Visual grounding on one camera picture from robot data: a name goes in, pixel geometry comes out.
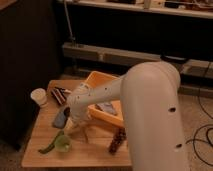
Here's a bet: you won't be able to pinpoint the black floor cables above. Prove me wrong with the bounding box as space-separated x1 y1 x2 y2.
185 93 213 168

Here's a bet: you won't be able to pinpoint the blue grey cloth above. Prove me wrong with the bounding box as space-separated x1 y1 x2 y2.
52 107 70 129

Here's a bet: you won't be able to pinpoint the green pepper toy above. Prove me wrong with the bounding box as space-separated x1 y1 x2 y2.
38 130 64 154

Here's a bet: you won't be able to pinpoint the white paper cup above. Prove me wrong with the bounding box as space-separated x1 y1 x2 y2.
30 88 47 107

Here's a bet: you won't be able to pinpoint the yellow plastic bin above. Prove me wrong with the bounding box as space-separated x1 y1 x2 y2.
85 71 124 127

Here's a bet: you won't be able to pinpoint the grey metal shelf beam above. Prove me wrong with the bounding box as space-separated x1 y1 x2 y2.
62 42 213 77

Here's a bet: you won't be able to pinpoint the grey object in bin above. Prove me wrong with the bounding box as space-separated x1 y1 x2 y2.
95 102 117 116

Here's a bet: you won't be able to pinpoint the dark striped block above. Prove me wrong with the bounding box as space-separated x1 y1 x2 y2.
51 87 70 106

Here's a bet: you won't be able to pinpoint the wooden table board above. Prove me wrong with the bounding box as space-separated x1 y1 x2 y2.
22 80 131 168

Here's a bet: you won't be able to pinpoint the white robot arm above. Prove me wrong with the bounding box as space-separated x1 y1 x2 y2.
67 61 190 171

